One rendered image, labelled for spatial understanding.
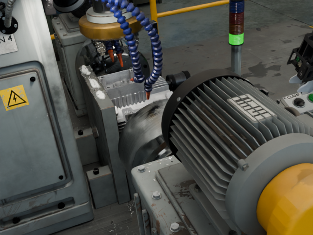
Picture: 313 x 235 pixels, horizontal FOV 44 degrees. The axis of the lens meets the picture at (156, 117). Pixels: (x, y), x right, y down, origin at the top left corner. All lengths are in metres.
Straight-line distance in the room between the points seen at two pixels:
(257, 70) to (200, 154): 1.44
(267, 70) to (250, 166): 1.50
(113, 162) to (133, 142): 0.21
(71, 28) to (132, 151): 0.79
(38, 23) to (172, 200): 0.47
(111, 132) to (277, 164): 0.64
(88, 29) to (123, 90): 0.21
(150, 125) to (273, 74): 1.12
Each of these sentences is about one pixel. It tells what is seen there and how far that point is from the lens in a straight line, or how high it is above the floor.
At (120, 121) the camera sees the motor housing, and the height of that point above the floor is 1.05.
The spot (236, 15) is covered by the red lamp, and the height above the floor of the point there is 1.16.
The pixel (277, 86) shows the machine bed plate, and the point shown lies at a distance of 1.83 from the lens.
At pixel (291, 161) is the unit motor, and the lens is 0.51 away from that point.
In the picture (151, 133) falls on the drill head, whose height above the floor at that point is 1.15.
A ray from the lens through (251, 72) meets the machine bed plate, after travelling 1.94.
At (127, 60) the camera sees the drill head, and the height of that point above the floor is 1.10.
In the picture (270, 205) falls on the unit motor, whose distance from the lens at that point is 0.49.
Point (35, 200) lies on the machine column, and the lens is 1.10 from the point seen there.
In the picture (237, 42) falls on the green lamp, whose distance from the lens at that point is 1.64.
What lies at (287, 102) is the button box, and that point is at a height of 1.07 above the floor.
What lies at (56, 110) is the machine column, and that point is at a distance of 0.96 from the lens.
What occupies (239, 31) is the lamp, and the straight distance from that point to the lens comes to 1.63.
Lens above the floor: 1.65
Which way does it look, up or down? 32 degrees down
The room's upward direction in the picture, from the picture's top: 6 degrees counter-clockwise
